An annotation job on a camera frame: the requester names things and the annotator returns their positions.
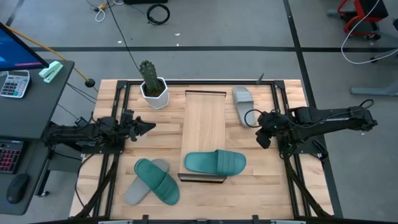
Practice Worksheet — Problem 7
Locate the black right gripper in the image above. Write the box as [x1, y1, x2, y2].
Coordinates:
[255, 111, 294, 149]

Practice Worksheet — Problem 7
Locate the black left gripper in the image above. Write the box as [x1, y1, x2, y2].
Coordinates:
[121, 108, 157, 142]

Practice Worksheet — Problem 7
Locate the grey rubber slide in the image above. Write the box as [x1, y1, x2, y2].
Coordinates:
[124, 158, 170, 207]
[232, 85, 257, 129]

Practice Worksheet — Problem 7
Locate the teal rubber slide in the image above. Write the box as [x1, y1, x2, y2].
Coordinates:
[183, 149, 248, 177]
[133, 157, 181, 207]

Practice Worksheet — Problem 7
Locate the white hexagonal planter pot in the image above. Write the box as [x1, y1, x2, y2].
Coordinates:
[139, 77, 170, 110]

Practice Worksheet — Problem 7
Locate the green cactus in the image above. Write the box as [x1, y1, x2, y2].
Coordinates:
[139, 60, 160, 96]

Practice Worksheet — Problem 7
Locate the mint green stapler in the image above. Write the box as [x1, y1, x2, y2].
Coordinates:
[38, 60, 64, 84]

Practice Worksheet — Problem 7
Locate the grey table base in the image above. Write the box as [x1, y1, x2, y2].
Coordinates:
[350, 46, 398, 97]

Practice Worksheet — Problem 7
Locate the black desk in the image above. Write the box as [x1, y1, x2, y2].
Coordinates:
[0, 59, 75, 216]

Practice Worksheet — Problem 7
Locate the grey desk calculator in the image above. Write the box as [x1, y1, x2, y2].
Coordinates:
[0, 69, 31, 99]

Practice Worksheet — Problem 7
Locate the black backlit keyboard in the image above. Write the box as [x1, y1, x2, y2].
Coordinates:
[0, 139, 25, 175]

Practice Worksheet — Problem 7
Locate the black computer mouse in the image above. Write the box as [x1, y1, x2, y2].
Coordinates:
[6, 173, 30, 205]

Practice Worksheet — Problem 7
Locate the computer monitor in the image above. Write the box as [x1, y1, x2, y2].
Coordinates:
[0, 22, 50, 72]

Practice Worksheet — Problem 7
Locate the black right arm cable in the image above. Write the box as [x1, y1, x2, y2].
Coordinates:
[244, 98, 376, 129]

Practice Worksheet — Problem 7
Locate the wooden shelf with black frame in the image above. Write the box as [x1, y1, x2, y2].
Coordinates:
[177, 90, 228, 184]

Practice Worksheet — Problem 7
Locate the black aluminium table frame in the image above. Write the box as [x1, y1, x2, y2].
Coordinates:
[70, 79, 343, 224]

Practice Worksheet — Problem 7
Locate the long black floor cable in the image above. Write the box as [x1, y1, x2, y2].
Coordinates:
[105, 0, 141, 73]

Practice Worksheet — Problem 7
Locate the coiled black cable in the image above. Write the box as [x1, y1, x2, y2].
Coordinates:
[146, 2, 171, 26]

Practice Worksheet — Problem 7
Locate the short white cable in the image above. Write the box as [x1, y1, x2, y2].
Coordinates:
[94, 0, 125, 23]

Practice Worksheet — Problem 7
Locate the long white cable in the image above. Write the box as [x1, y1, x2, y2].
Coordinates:
[340, 0, 398, 65]

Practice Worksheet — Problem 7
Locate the yellow cable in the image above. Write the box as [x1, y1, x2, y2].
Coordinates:
[3, 24, 99, 93]

